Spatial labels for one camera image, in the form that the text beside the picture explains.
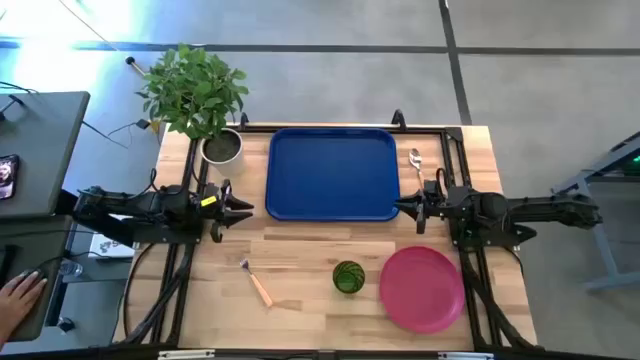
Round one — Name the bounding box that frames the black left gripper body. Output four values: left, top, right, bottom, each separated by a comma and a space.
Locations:
197, 178, 234, 245

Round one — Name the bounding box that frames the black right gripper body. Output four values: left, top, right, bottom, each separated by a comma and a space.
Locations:
414, 177, 454, 236

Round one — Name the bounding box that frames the spoon with beige handle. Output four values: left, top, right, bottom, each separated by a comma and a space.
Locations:
408, 147, 427, 191

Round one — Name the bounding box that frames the fork with beige handle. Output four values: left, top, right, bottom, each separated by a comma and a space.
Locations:
238, 257, 275, 308

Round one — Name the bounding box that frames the pink plastic plate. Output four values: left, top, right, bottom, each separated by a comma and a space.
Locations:
378, 245, 466, 335

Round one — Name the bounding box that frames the green faceted plastic cup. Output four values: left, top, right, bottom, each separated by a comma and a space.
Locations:
332, 259, 367, 295

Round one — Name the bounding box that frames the blue plastic tray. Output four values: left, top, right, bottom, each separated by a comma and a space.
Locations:
264, 127, 402, 223

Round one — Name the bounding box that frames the white plant pot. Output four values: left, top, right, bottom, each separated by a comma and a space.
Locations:
199, 127, 247, 177

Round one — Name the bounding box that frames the white printed box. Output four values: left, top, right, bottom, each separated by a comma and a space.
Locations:
88, 214, 136, 260

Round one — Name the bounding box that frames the green leafy plant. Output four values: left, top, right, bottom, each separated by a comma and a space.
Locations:
134, 43, 250, 141

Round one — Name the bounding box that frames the clear water bottle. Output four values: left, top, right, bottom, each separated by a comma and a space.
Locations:
58, 259, 84, 279

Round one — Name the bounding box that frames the stick with black knob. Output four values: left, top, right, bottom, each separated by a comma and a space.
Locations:
124, 55, 147, 77

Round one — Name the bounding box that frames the dark grey desk top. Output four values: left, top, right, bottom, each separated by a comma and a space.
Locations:
0, 215, 72, 343

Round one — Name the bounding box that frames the black smartphone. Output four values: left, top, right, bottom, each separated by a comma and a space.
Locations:
0, 153, 21, 201

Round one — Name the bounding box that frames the person's hand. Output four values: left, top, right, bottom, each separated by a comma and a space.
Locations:
0, 269, 49, 346

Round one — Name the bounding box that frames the black aluminium table frame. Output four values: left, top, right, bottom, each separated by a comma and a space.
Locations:
112, 109, 539, 360

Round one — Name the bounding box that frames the black cable bundle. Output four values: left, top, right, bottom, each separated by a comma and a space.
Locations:
124, 243, 195, 346
459, 248, 532, 349

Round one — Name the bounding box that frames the black cable with plug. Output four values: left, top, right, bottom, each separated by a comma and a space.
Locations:
79, 118, 154, 151

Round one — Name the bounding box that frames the white metal bracket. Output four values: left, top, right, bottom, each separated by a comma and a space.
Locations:
157, 349, 216, 360
437, 351, 495, 360

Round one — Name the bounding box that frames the blue-grey metal table frame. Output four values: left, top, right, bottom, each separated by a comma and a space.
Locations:
551, 130, 640, 292

